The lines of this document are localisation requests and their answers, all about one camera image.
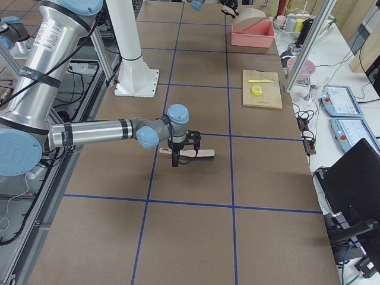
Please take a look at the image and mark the blue teach pendant near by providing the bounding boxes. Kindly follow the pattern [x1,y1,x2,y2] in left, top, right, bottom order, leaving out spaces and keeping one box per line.
[330,118,379,154]

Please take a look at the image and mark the yellow toy lemon slices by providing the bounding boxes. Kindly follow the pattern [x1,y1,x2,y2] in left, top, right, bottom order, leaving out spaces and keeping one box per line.
[251,85,262,96]

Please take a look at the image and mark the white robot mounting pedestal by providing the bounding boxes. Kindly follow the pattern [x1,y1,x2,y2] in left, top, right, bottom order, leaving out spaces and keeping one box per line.
[106,0,159,98]

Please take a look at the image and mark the pink bowl with ice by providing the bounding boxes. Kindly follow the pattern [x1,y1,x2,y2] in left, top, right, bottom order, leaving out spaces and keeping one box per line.
[286,56,316,81]

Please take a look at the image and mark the black monitor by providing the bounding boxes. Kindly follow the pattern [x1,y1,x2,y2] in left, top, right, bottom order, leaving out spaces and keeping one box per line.
[316,138,379,267]

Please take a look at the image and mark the blue teach pendant far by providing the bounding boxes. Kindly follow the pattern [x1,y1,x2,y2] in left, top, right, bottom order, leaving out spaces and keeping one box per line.
[321,85,363,118]

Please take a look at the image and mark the aluminium frame post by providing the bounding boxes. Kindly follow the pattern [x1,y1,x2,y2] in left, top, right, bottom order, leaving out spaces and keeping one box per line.
[284,0,337,93]

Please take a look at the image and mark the black water bottle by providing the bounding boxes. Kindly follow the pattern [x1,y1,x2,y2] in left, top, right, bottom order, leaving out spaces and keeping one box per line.
[295,18,314,48]

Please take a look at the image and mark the blue teach pendant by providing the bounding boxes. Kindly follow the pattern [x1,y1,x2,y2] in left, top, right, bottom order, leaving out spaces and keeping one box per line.
[330,118,379,154]
[321,85,363,118]

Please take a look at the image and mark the beige plastic dustpan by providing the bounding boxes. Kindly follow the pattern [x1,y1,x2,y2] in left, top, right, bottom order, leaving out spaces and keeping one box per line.
[221,6,266,30]

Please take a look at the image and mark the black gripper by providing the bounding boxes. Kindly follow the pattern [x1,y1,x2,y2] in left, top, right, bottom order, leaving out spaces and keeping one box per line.
[223,0,239,17]
[167,130,201,167]

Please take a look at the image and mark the wooden cutting board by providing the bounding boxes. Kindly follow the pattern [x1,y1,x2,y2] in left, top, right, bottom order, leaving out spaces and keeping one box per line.
[242,70,283,109]

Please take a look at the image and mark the yellow plastic toy knife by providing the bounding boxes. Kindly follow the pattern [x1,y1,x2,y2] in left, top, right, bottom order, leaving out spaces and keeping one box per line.
[248,79,275,84]

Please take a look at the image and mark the pink plastic bin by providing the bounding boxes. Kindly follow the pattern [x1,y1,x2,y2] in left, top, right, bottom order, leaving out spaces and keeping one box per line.
[231,20,274,48]

